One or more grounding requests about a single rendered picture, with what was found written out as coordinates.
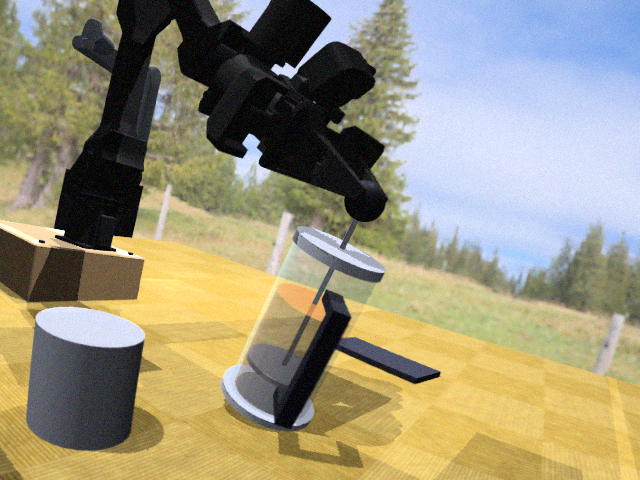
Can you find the glass french press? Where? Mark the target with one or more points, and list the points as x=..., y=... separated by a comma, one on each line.
x=312, y=307

